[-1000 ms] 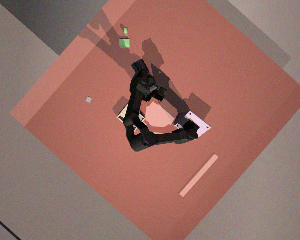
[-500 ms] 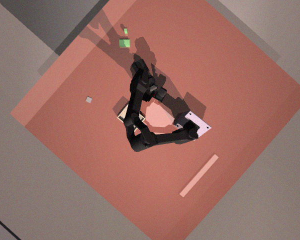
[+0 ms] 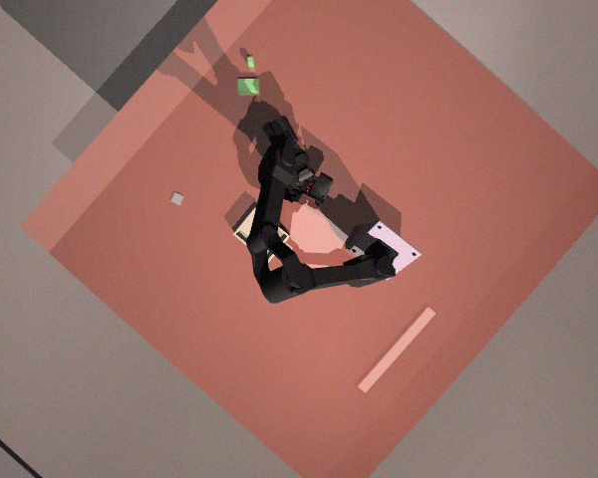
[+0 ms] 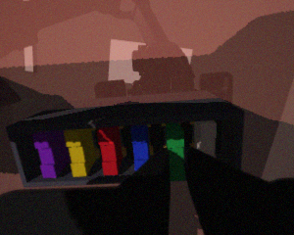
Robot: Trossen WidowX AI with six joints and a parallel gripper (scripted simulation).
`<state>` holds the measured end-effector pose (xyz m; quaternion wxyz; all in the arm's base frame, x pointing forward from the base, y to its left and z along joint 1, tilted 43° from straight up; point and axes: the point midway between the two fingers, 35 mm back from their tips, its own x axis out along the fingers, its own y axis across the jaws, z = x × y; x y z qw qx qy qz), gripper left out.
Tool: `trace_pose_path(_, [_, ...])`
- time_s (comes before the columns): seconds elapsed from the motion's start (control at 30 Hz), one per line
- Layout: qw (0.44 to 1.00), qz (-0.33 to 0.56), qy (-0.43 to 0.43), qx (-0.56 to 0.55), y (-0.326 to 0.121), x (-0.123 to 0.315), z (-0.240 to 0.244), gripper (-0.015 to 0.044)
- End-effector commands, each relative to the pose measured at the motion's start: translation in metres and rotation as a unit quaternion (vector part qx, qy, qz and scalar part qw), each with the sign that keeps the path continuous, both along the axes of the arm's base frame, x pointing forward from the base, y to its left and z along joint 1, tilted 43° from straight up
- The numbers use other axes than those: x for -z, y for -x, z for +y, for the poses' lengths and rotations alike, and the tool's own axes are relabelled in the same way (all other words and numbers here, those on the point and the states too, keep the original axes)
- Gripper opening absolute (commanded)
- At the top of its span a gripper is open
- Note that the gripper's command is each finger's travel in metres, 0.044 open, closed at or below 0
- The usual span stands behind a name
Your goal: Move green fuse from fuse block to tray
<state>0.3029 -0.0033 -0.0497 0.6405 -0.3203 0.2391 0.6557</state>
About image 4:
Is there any blue fuse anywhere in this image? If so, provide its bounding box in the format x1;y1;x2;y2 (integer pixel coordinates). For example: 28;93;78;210
130;124;150;171

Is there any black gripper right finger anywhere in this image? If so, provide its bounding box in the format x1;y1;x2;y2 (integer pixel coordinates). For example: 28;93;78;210
183;146;294;235

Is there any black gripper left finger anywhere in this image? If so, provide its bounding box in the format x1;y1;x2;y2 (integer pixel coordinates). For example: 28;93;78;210
0;148;171;235

